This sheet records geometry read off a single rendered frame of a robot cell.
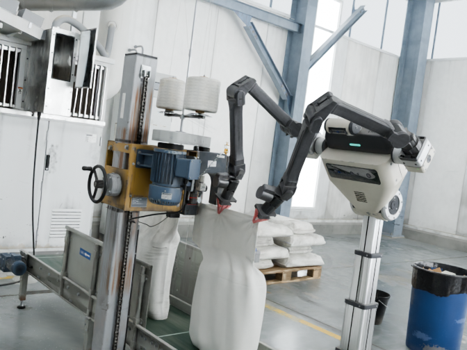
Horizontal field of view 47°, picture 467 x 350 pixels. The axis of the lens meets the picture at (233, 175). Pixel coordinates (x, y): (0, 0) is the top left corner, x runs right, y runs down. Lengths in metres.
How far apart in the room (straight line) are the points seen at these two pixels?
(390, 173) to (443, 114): 8.63
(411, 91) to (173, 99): 8.85
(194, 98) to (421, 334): 2.74
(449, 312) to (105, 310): 2.65
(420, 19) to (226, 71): 4.86
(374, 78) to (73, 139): 6.80
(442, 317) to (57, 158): 3.60
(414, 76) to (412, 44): 0.64
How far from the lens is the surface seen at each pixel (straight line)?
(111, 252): 2.61
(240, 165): 2.53
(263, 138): 8.55
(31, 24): 4.84
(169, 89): 2.69
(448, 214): 10.87
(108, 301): 2.66
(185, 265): 3.40
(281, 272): 5.82
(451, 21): 11.48
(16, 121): 5.14
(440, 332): 4.41
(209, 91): 2.47
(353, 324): 2.81
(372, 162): 2.47
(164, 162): 2.39
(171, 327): 2.99
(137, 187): 2.53
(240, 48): 8.19
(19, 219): 5.26
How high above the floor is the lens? 1.38
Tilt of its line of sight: 3 degrees down
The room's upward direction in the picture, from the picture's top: 7 degrees clockwise
